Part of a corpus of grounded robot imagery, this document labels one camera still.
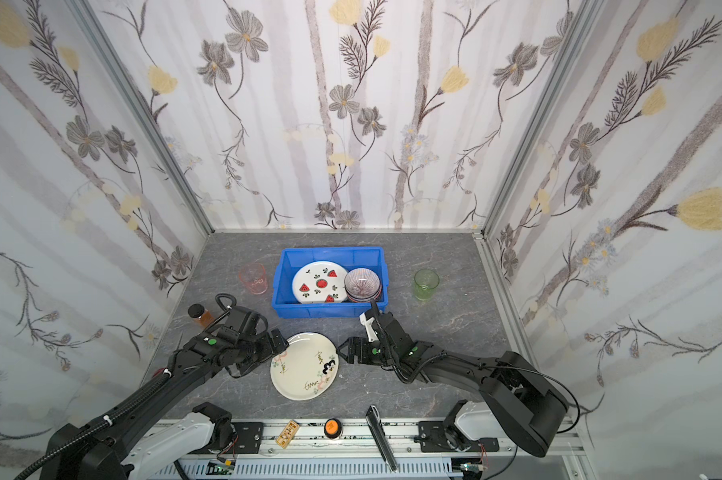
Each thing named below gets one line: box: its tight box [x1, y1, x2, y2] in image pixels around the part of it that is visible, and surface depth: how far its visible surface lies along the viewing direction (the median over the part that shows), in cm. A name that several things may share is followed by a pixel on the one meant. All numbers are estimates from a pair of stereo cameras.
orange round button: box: [323, 418, 342, 439], surface depth 69 cm
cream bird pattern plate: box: [270, 332, 340, 401], surface depth 86 cm
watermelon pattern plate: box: [292, 261, 349, 303], surface depth 103 cm
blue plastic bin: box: [272, 247, 348, 319], surface depth 100 cm
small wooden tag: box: [275, 420, 301, 449], surface depth 75 cm
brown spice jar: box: [188, 303, 215, 328], surface depth 89 cm
